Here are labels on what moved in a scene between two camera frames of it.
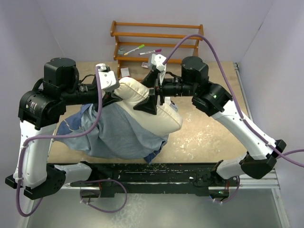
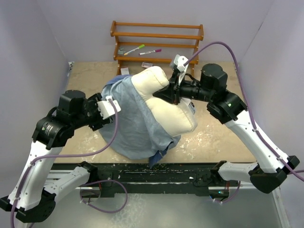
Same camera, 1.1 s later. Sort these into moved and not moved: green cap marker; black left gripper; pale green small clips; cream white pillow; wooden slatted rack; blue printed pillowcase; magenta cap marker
Moved: cream white pillow; blue printed pillowcase; black left gripper
Not moved: pale green small clips; magenta cap marker; wooden slatted rack; green cap marker
